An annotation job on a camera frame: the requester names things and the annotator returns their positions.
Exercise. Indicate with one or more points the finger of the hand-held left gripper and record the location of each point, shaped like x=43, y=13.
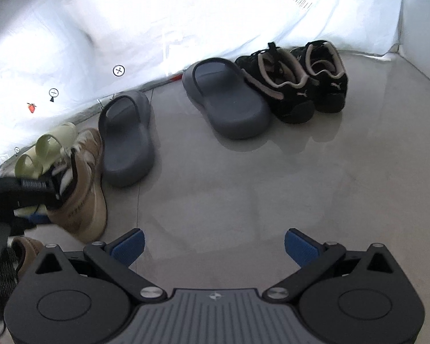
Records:
x=39, y=187
x=38, y=219

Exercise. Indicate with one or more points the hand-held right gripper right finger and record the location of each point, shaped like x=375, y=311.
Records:
x=301, y=247

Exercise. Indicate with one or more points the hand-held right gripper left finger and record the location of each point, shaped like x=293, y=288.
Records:
x=129, y=246

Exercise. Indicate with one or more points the pale green slide sandal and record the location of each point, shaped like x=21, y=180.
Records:
x=27, y=165
x=55, y=138

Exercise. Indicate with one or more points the tan sneaker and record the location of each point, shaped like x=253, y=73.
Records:
x=87, y=193
x=27, y=250

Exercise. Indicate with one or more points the dark grey slide sandal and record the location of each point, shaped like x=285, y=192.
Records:
x=233, y=109
x=129, y=157

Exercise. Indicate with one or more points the black sneaker with pink trim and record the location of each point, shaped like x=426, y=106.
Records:
x=328, y=93
x=286, y=100

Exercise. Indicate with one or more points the white printed sheet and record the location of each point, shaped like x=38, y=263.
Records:
x=200, y=14

